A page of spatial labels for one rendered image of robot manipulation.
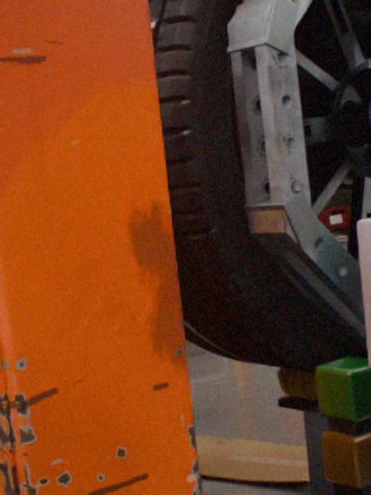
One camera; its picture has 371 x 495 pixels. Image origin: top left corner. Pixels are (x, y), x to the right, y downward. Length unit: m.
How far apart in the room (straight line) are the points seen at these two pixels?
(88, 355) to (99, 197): 0.12
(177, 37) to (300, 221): 0.24
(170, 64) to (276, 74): 0.12
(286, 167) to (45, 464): 0.42
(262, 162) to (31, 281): 0.39
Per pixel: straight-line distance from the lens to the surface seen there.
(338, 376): 0.69
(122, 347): 0.74
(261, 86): 0.99
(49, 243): 0.71
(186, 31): 1.04
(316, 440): 1.35
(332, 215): 6.15
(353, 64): 1.22
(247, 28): 1.01
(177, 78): 1.02
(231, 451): 2.74
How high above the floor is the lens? 0.81
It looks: 5 degrees down
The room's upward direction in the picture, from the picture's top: 6 degrees counter-clockwise
